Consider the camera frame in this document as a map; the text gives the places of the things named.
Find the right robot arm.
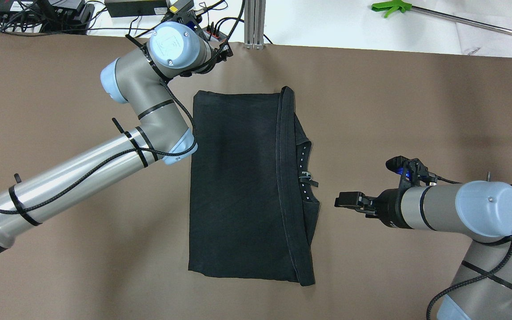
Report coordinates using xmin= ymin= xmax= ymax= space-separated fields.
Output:
xmin=334 ymin=181 xmax=512 ymax=320

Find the black printed t-shirt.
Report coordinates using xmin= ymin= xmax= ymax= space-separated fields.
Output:
xmin=188 ymin=86 xmax=320 ymax=286

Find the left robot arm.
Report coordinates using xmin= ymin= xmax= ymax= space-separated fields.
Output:
xmin=0 ymin=22 xmax=233 ymax=253

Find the black power strip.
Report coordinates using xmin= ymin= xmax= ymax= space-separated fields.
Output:
xmin=202 ymin=23 xmax=228 ymax=42

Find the aluminium frame post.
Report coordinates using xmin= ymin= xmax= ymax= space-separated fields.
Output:
xmin=244 ymin=0 xmax=266 ymax=50

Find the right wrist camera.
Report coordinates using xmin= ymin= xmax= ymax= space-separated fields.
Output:
xmin=385 ymin=156 xmax=438 ymax=191

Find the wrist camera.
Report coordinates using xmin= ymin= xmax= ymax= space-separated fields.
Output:
xmin=165 ymin=9 xmax=203 ymax=32
xmin=385 ymin=156 xmax=438 ymax=191

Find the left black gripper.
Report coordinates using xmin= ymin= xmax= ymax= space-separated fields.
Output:
xmin=207 ymin=42 xmax=233 ymax=72

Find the black power adapter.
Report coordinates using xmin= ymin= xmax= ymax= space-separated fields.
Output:
xmin=104 ymin=0 xmax=168 ymax=18

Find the green handled long stick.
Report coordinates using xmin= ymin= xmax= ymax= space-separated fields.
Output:
xmin=371 ymin=0 xmax=512 ymax=36

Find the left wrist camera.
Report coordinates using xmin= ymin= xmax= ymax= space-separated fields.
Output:
xmin=165 ymin=9 xmax=203 ymax=32

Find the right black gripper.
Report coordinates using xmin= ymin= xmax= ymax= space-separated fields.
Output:
xmin=334 ymin=189 xmax=404 ymax=228

